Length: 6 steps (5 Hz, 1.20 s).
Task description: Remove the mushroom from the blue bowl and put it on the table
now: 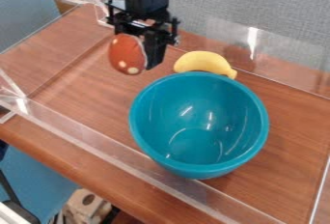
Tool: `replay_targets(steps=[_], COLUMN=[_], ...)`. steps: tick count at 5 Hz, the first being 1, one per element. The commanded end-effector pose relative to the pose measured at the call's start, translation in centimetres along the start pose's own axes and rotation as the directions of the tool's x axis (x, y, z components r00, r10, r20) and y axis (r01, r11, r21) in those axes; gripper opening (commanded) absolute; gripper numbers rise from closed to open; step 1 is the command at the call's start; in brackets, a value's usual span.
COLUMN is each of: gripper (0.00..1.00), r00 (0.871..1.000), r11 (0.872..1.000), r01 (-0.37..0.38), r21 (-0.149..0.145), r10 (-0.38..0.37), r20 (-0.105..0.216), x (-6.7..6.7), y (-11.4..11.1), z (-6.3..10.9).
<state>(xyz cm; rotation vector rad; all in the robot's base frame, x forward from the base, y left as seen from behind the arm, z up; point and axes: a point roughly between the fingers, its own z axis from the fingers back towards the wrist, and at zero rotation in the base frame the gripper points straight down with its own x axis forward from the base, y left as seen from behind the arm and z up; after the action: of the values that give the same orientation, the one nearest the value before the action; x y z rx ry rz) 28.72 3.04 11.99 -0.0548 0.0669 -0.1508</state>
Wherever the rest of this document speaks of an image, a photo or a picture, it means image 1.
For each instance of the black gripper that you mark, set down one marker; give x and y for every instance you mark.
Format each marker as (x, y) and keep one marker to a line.
(144, 17)

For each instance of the brown white toy mushroom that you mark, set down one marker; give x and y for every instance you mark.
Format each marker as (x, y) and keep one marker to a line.
(125, 54)

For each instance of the blue plastic bowl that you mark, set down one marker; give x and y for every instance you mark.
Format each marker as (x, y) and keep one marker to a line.
(199, 123)

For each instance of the yellow toy banana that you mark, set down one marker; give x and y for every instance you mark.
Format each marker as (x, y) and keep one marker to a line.
(204, 61)

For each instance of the clear acrylic back barrier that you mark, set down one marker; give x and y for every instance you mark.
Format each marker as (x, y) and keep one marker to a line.
(262, 53)

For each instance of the clear acrylic barrier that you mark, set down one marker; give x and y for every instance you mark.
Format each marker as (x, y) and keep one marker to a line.
(191, 191)
(262, 53)

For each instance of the clear acrylic front barrier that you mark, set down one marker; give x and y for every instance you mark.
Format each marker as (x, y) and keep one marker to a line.
(191, 191)

